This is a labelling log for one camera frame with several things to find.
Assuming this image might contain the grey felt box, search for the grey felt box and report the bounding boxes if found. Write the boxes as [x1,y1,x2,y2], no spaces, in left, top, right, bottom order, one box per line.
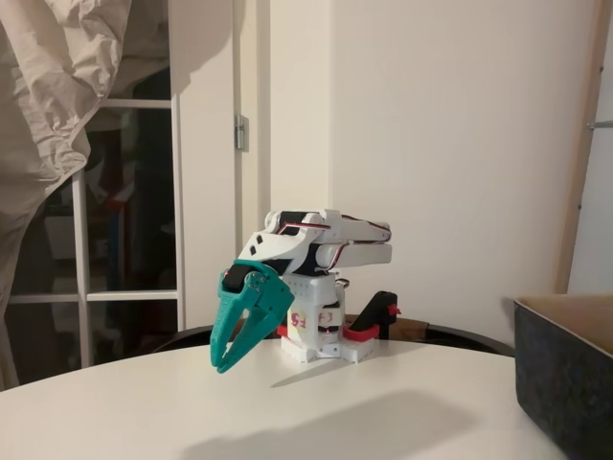
[512,294,613,459]

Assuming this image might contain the white framed glass door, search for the white framed glass door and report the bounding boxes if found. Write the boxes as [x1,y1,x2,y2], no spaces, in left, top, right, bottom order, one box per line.
[7,66,188,370]

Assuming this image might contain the silver door hinge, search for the silver door hinge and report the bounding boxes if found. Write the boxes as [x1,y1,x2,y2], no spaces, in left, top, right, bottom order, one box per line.
[233,113,250,152]

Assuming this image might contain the beige crumpled curtain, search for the beige crumpled curtain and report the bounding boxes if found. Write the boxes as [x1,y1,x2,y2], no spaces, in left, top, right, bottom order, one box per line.
[0,0,171,392]

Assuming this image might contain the wooden frame with frosted panel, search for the wooden frame with frosted panel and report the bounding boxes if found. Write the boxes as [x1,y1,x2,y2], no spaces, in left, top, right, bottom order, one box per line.
[553,0,613,296]

